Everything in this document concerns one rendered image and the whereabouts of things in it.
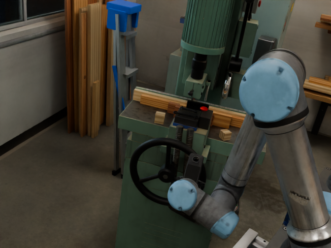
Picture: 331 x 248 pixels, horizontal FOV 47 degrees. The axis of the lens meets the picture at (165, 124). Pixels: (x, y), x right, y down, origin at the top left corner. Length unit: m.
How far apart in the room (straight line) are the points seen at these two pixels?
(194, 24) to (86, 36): 1.54
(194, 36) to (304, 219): 0.82
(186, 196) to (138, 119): 0.65
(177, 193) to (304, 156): 0.33
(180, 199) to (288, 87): 0.40
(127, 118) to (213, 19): 0.52
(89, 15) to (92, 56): 0.31
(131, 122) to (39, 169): 1.35
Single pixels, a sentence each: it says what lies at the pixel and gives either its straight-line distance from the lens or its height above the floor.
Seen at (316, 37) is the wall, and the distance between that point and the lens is 3.80.
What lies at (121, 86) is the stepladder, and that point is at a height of 0.67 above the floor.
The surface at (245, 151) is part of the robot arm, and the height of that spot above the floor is 1.12.
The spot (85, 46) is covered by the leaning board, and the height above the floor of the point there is 0.74.
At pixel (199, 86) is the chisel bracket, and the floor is 1.06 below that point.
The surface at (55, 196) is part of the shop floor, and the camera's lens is 2.56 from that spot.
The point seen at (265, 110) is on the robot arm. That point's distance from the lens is 0.78.
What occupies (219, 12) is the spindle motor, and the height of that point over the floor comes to 1.36.
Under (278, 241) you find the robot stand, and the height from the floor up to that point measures 0.82.
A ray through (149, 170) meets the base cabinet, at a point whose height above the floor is 0.68.
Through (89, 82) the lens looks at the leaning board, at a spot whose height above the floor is 0.46.
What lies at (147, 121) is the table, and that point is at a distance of 1.54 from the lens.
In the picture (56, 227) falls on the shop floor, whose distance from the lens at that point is 2.35.
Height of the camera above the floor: 1.61
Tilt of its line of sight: 27 degrees down
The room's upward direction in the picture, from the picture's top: 9 degrees clockwise
